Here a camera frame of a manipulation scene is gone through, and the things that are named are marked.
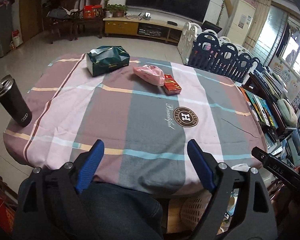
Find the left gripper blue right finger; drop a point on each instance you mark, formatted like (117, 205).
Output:
(204, 165)

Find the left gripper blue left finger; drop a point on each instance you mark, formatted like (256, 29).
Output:
(87, 164)

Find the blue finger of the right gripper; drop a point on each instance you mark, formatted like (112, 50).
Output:
(286, 174)

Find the red cigarette box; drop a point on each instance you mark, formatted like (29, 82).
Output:
(171, 87)

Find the pink plastic bag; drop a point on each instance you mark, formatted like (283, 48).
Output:
(151, 74)

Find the white printed trash bag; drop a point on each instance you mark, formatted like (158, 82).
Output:
(241, 167)

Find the white mesh trash basket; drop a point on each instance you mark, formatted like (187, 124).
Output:
(194, 207)

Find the person's leg in jeans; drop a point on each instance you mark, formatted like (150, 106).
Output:
(107, 211)

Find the dark wooden side table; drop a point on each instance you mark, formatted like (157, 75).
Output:
(254, 85)

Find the green grey cushion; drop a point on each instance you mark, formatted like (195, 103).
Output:
(287, 112)

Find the plaid striped tablecloth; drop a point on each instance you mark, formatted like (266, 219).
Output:
(144, 130)

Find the colourful children's book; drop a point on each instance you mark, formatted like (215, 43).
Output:
(262, 110)

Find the small wooden stool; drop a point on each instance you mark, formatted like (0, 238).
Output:
(174, 223)

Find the stack of books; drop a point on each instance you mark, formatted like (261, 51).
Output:
(272, 87)

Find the blue white baby fence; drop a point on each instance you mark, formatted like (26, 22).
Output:
(203, 49)

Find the black insulated tumbler with straw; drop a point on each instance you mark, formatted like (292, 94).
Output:
(13, 101)

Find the dark green tissue box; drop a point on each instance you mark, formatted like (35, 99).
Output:
(106, 59)

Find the wooden TV cabinet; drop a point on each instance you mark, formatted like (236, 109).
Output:
(154, 29)

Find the white standing air conditioner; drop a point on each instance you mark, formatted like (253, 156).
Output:
(240, 21)

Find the dark wooden chair right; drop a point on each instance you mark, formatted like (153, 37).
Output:
(96, 22)

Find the dark wooden chair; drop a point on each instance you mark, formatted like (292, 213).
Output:
(55, 25)
(96, 22)

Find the red gift box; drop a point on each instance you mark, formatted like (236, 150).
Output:
(92, 11)

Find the black bag on chair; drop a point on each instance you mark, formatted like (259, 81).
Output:
(59, 13)

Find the dark wooden chair left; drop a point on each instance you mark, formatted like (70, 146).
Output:
(55, 25)

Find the potted green plant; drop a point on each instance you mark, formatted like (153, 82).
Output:
(117, 10)

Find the beige curtain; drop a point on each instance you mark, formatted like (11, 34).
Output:
(259, 19)

